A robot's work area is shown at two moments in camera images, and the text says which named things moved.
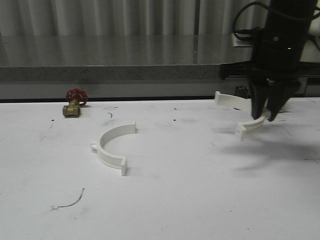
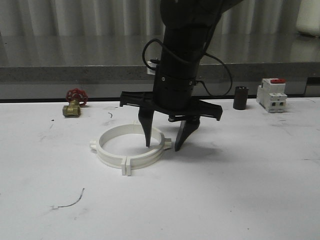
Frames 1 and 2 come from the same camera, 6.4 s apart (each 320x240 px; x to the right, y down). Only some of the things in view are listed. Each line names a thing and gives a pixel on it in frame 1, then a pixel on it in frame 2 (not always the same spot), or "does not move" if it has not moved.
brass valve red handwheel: x=76 y=97 does not move
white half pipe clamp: x=243 y=104 to x=138 y=161
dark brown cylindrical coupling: x=241 y=91 does not move
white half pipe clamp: x=113 y=161 does not move
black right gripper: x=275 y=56 to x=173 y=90
